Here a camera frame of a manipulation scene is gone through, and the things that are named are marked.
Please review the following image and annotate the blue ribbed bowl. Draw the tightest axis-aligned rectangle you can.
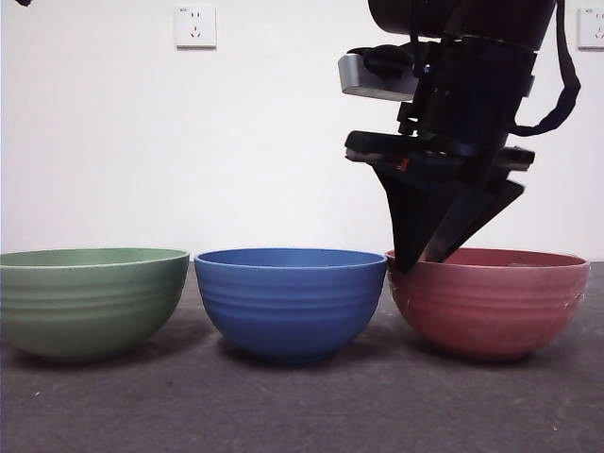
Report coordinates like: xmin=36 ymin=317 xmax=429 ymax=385
xmin=193 ymin=246 xmax=389 ymax=366

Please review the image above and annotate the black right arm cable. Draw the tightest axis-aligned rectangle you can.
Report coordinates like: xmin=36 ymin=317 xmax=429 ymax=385
xmin=512 ymin=0 xmax=582 ymax=140

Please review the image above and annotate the green ribbed bowl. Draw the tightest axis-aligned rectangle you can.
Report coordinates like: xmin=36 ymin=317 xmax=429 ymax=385
xmin=0 ymin=246 xmax=192 ymax=364

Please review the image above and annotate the red ribbed bowl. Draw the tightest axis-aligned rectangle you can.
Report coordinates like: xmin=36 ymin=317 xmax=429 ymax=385
xmin=385 ymin=247 xmax=592 ymax=364

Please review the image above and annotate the white wall socket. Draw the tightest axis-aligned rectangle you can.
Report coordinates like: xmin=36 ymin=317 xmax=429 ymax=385
xmin=577 ymin=7 xmax=604 ymax=52
xmin=176 ymin=5 xmax=218 ymax=51

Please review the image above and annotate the pale grey right wrist camera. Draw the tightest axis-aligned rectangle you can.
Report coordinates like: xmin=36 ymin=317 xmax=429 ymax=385
xmin=337 ymin=45 xmax=420 ymax=102

